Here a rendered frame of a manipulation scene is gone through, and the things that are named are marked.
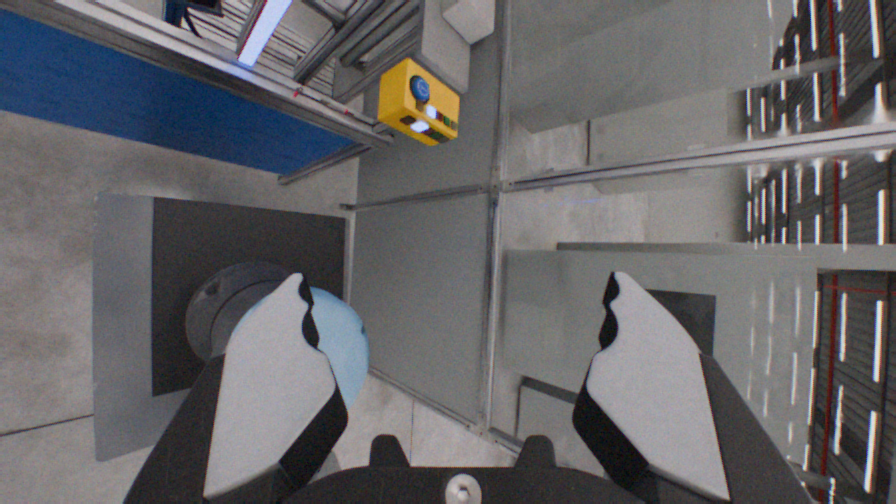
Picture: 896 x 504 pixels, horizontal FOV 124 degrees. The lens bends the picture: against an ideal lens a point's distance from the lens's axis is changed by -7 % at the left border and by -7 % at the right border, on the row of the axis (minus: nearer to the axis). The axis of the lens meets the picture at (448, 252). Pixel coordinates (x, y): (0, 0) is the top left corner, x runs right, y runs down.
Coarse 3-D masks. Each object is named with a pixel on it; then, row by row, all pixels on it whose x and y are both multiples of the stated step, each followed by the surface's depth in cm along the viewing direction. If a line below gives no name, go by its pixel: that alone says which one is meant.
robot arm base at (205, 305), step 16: (224, 272) 33; (240, 272) 32; (256, 272) 33; (272, 272) 34; (288, 272) 38; (208, 288) 32; (224, 288) 30; (240, 288) 29; (192, 304) 30; (208, 304) 29; (224, 304) 27; (192, 320) 30; (208, 320) 28; (192, 336) 30; (208, 336) 28; (208, 352) 29
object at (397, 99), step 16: (400, 64) 51; (416, 64) 52; (384, 80) 55; (400, 80) 51; (432, 80) 55; (384, 96) 54; (400, 96) 51; (432, 96) 55; (448, 96) 59; (384, 112) 54; (400, 112) 52; (416, 112) 52; (448, 112) 59; (400, 128) 58; (448, 128) 59; (432, 144) 66
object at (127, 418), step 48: (96, 240) 27; (144, 240) 30; (96, 288) 27; (144, 288) 30; (96, 336) 27; (144, 336) 30; (96, 384) 27; (144, 384) 30; (96, 432) 27; (144, 432) 30
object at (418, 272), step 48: (480, 48) 100; (480, 96) 99; (480, 144) 98; (384, 192) 136; (384, 240) 134; (432, 240) 112; (480, 240) 96; (384, 288) 132; (432, 288) 110; (480, 288) 94; (384, 336) 129; (432, 336) 109; (480, 336) 93; (432, 384) 107
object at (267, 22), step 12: (276, 0) 34; (288, 0) 34; (264, 12) 36; (276, 12) 36; (264, 24) 38; (276, 24) 38; (252, 36) 41; (264, 36) 41; (252, 48) 43; (240, 60) 46; (252, 60) 46
